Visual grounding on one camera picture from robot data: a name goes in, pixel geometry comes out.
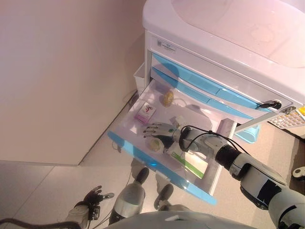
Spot light blue waste bin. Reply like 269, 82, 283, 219
234, 124, 260, 145

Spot green white medicine box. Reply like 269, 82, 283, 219
166, 147, 208, 179

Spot clear jar yellow pills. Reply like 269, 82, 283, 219
149, 139, 163, 153
160, 90, 176, 108

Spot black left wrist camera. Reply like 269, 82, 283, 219
89, 207, 101, 220

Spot white plastic bracket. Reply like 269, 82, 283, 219
292, 167, 305, 178

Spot silver left robot leg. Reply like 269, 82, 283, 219
109, 167, 150, 226

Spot silver robot leg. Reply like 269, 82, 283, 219
109, 167, 150, 226
153, 183, 191, 212

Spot silver right robot leg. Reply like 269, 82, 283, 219
153, 183, 191, 212

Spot grey robot torso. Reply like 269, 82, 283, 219
102, 209, 270, 229

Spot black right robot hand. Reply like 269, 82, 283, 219
142, 123, 178, 155

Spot pink white medicine box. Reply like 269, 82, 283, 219
134, 102, 157, 125

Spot grey sleeved cable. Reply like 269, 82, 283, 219
0, 218, 81, 229

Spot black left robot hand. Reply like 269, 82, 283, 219
83, 186, 114, 206

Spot thin floor cable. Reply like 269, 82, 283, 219
111, 140, 134, 184

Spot white wire side basket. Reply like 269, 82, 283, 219
132, 63, 146, 96

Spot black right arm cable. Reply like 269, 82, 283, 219
180, 125, 239, 153

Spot white perforated side basket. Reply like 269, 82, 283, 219
266, 112, 305, 131

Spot white medical cart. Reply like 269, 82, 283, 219
142, 0, 305, 133

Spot black cart lock key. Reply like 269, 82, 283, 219
258, 99, 283, 110

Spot blue handled cart drawer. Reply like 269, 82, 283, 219
106, 80, 236, 205
151, 66, 254, 120
151, 52, 259, 111

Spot small white medicine box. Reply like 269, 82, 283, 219
169, 116, 186, 129

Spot cart label sticker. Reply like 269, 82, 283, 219
156, 39, 176, 52

